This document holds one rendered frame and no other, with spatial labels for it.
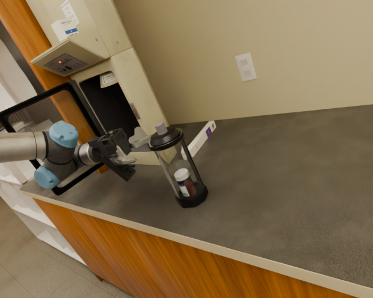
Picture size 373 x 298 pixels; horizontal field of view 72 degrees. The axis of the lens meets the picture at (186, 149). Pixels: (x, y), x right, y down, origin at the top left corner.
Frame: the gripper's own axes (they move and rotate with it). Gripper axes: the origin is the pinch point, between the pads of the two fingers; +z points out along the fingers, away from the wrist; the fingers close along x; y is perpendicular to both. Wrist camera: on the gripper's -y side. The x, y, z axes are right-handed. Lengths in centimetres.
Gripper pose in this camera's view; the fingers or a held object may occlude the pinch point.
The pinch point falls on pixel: (148, 148)
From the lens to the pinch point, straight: 77.6
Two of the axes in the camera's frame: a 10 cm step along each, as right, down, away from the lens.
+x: 3.2, -5.3, 7.8
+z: 8.7, -1.5, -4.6
